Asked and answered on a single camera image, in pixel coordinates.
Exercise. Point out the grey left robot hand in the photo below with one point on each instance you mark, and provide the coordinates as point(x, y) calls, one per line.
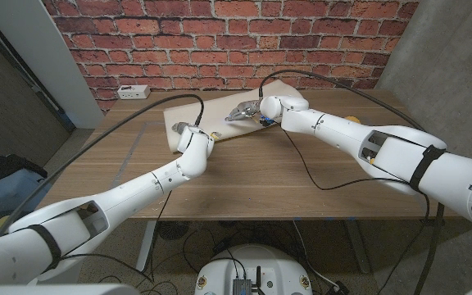
point(181, 127)

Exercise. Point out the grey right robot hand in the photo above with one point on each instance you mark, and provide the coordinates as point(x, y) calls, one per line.
point(246, 110)

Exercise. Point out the white memory foam sheet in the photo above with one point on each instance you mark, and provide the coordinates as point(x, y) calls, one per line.
point(215, 112)

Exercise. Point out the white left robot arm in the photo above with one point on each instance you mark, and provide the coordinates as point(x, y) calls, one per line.
point(137, 192)

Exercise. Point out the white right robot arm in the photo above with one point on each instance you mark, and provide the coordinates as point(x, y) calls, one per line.
point(342, 131)

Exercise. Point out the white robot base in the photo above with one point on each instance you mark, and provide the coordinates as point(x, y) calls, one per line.
point(269, 266)

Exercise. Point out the grey tape strip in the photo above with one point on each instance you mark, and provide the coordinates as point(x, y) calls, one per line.
point(132, 151)

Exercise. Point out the white power strip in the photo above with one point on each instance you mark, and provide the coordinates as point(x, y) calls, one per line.
point(133, 92)

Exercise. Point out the red brick printed backdrop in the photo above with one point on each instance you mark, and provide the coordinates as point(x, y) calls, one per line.
point(236, 41)

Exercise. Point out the black round floor object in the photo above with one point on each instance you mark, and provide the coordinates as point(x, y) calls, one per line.
point(173, 230)

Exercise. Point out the white table leg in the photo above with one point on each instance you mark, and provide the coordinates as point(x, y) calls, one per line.
point(146, 246)

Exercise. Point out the white partition panel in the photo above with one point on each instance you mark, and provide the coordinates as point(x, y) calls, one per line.
point(43, 61)

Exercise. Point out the grey electronics box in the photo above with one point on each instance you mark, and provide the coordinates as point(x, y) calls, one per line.
point(242, 287)

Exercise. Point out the grey table leg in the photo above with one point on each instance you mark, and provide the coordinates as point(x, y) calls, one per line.
point(358, 246)

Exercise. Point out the white robot chest cover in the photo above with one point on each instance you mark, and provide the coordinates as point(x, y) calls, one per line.
point(55, 290)

